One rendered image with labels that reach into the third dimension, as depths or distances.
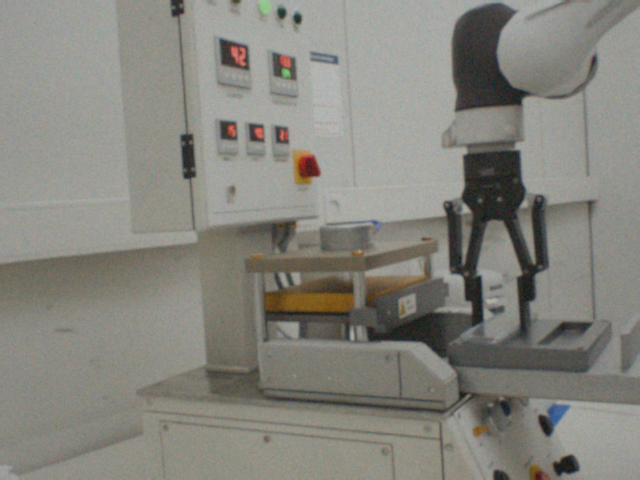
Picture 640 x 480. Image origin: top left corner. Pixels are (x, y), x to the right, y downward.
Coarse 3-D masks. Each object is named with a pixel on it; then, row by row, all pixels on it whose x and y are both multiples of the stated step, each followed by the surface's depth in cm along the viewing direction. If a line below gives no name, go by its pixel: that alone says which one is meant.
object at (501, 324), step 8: (488, 320) 105; (496, 320) 105; (504, 320) 104; (512, 320) 104; (480, 328) 99; (488, 328) 99; (496, 328) 99; (504, 328) 98; (512, 328) 98; (496, 336) 93
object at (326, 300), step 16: (288, 288) 111; (304, 288) 109; (320, 288) 108; (336, 288) 107; (352, 288) 106; (368, 288) 104; (384, 288) 103; (400, 288) 106; (272, 304) 106; (288, 304) 105; (304, 304) 104; (320, 304) 103; (336, 304) 101; (352, 304) 100; (368, 304) 99; (272, 320) 106; (288, 320) 105; (304, 320) 104; (320, 320) 103; (336, 320) 102
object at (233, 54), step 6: (228, 48) 108; (234, 48) 109; (240, 48) 110; (228, 54) 108; (234, 54) 109; (240, 54) 110; (228, 60) 108; (234, 60) 109; (240, 60) 110; (246, 66) 112
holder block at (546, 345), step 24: (528, 336) 97; (552, 336) 100; (576, 336) 103; (600, 336) 96; (456, 360) 94; (480, 360) 93; (504, 360) 92; (528, 360) 90; (552, 360) 89; (576, 360) 88
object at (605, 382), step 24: (624, 336) 87; (600, 360) 92; (624, 360) 88; (480, 384) 92; (504, 384) 91; (528, 384) 89; (552, 384) 88; (576, 384) 87; (600, 384) 86; (624, 384) 85
